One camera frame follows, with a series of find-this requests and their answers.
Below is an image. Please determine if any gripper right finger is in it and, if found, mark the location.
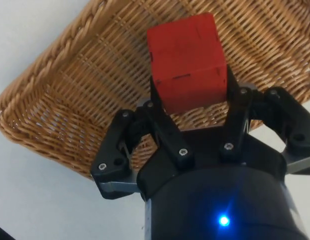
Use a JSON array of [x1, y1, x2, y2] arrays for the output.
[[218, 65, 310, 162]]

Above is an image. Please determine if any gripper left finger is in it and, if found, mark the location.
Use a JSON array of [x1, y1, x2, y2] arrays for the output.
[[90, 74, 195, 181]]

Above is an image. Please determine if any red cube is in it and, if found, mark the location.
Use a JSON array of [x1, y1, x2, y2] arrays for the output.
[[146, 12, 230, 115]]

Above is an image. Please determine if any brown wicker basket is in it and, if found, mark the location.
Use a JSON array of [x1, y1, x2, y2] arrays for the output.
[[0, 0, 310, 180]]

